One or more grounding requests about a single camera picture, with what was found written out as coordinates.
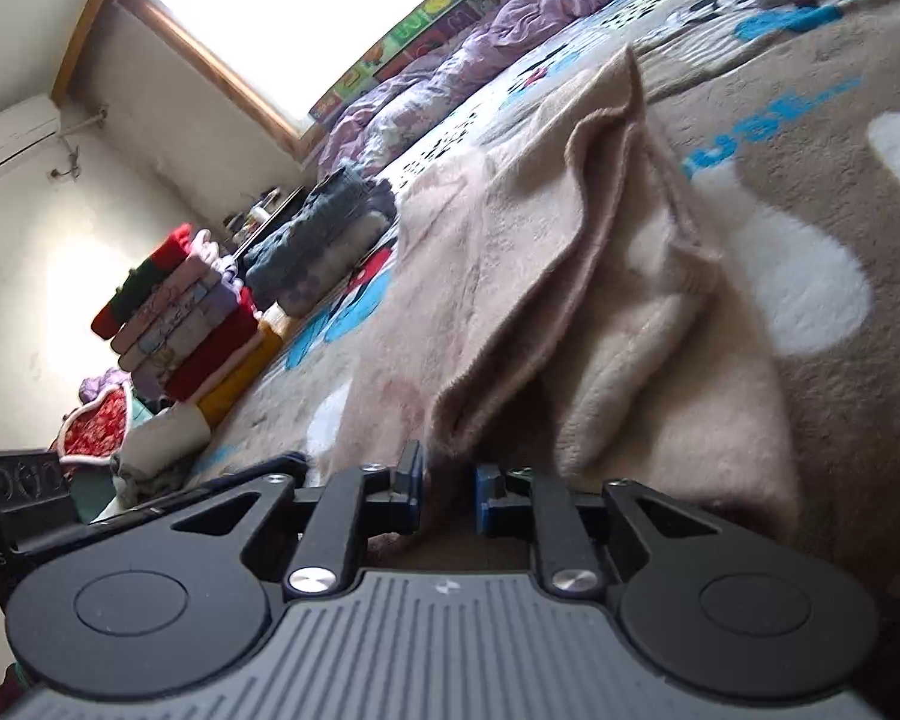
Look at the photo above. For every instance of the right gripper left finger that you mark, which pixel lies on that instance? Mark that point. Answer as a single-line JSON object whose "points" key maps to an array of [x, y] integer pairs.
{"points": [[333, 523]]}

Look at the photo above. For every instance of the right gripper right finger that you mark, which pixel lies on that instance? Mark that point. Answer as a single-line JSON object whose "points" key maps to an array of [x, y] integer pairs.
{"points": [[540, 510]]}

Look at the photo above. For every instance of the beige pink sweater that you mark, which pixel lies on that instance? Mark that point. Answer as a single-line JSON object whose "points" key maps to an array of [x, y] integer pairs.
{"points": [[562, 299]]}

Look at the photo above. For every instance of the red floral quilted item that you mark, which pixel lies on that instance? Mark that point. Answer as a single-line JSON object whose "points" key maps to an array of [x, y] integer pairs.
{"points": [[92, 434]]}

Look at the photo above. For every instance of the grey knitted garment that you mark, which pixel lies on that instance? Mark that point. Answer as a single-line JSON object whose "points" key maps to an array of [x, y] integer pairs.
{"points": [[132, 490]]}

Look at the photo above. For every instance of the white fluffy garment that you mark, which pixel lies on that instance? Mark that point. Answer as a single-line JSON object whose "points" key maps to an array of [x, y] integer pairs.
{"points": [[154, 445]]}

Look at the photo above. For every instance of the mustard yellow folded garment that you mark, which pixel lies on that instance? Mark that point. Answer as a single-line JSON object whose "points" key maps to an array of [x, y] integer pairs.
{"points": [[220, 399]]}

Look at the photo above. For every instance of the purple folded garment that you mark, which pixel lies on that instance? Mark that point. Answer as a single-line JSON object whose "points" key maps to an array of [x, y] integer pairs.
{"points": [[156, 369]]}

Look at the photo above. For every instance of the dark red folded garment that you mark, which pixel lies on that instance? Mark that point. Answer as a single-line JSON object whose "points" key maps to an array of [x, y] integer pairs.
{"points": [[238, 328]]}

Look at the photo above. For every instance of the light blue folded garment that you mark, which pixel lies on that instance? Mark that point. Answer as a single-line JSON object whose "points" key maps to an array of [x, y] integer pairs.
{"points": [[161, 328]]}

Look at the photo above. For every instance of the folded denim garment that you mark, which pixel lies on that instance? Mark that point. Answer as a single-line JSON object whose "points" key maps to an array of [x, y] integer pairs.
{"points": [[339, 200]]}

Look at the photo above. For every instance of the pink folded garment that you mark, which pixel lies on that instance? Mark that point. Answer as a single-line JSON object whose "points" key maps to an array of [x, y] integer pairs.
{"points": [[184, 276]]}

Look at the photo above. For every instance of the cluttered desk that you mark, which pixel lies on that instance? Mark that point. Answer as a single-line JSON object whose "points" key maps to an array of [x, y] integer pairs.
{"points": [[273, 208]]}

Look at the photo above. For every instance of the white air conditioner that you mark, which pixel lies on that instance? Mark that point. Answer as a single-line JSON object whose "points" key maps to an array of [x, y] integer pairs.
{"points": [[25, 125]]}

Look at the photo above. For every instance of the Mickey Mouse bed blanket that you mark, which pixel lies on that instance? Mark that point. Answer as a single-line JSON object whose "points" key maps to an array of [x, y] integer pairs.
{"points": [[787, 123]]}

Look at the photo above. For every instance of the colourful alphabet play mat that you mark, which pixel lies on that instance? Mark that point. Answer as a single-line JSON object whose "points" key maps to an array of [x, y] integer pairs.
{"points": [[432, 24]]}

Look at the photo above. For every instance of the purple crumpled duvet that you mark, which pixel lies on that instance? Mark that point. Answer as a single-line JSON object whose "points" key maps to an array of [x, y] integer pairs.
{"points": [[385, 122]]}

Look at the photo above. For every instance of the window with wooden frame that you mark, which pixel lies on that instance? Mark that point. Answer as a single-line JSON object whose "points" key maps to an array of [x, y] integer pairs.
{"points": [[272, 58]]}

